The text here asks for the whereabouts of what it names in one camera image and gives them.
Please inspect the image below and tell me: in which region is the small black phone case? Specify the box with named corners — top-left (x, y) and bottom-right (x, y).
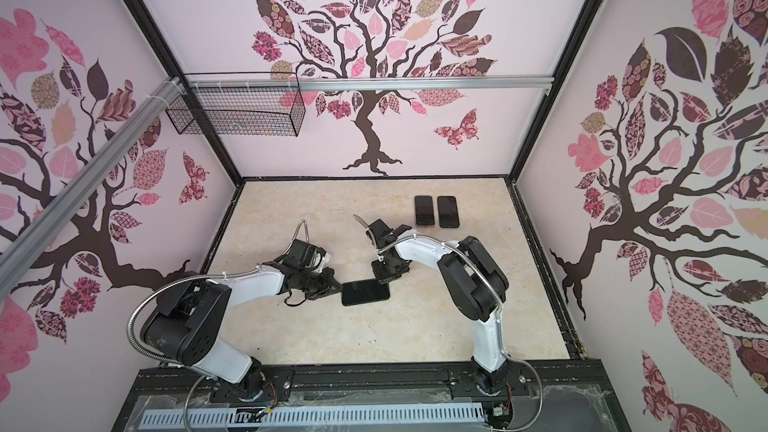
top-left (341, 280), bottom-right (392, 308)

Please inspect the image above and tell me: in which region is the pink phone case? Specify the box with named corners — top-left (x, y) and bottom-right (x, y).
top-left (413, 194), bottom-right (436, 228)

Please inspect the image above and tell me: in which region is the dark phone screen up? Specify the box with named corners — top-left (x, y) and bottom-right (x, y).
top-left (437, 195), bottom-right (460, 228)

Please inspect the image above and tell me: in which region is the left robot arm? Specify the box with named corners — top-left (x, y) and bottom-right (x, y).
top-left (127, 239), bottom-right (342, 400)

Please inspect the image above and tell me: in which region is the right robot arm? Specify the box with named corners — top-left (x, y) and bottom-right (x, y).
top-left (362, 220), bottom-right (511, 395)

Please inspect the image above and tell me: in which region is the right metal conduit cable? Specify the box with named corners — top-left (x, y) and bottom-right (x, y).
top-left (353, 213), bottom-right (544, 432)

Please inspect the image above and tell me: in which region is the metal conduit cable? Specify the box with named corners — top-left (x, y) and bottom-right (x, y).
top-left (125, 218), bottom-right (310, 432)
top-left (353, 213), bottom-right (544, 432)

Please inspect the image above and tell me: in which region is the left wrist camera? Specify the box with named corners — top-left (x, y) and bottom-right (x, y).
top-left (317, 252), bottom-right (331, 271)

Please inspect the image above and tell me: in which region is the white slotted cable duct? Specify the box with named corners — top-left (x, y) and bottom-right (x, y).
top-left (138, 403), bottom-right (485, 431)

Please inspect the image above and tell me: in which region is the black wire basket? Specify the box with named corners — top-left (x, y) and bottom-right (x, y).
top-left (165, 72), bottom-right (307, 137)

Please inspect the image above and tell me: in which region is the left metal conduit cable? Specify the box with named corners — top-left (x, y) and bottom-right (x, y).
top-left (125, 218), bottom-right (310, 432)

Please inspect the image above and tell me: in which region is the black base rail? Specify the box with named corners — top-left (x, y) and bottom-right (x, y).
top-left (114, 360), bottom-right (629, 431)

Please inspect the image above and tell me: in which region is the back aluminium rail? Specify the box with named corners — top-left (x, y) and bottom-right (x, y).
top-left (187, 75), bottom-right (554, 92)

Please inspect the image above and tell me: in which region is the aluminium rail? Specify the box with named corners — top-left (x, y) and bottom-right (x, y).
top-left (187, 75), bottom-right (554, 92)
top-left (1, 77), bottom-right (183, 297)

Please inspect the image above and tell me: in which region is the left aluminium rail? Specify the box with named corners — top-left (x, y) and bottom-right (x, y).
top-left (1, 77), bottom-right (183, 297)

